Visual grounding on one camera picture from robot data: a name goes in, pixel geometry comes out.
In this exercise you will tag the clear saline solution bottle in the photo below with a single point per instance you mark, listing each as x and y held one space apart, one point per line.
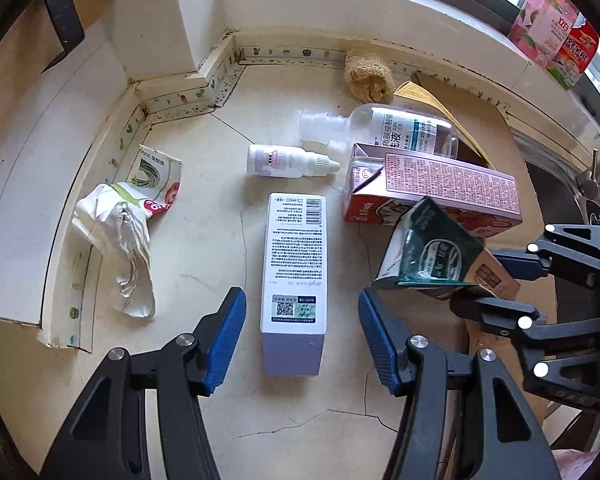
387 126

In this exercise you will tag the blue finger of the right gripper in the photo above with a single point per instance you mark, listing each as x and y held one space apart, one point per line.
494 315
522 265

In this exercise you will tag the chrome kitchen faucet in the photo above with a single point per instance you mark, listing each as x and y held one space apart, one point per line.
589 181

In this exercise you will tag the white lavender carton box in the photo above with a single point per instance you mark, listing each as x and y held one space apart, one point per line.
293 321

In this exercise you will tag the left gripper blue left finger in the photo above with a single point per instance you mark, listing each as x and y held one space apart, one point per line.
217 336

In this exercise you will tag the wooden cutting board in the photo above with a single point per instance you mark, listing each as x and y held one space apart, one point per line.
31 43

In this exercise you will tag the white green wrapper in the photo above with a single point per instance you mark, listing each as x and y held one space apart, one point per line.
114 219

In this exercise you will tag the dark green snack packet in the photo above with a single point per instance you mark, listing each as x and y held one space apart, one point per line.
427 250

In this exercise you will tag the pink carton box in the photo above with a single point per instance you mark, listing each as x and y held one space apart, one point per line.
384 183

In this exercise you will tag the pink dish soap bottle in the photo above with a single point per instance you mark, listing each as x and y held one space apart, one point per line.
541 28

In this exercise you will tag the natural loofah sponge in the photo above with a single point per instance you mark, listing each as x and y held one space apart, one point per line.
368 77

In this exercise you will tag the small white dropper bottle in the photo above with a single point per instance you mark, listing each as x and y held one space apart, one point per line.
277 161

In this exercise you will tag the red spray cleaner bottle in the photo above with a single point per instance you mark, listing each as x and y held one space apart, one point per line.
575 54

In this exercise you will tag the yellow white atomy box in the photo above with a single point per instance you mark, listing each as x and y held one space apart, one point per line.
411 91

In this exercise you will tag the flat brown cardboard sheet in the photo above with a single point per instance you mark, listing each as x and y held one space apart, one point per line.
488 127

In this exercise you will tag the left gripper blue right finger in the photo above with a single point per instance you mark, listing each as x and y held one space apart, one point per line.
386 336

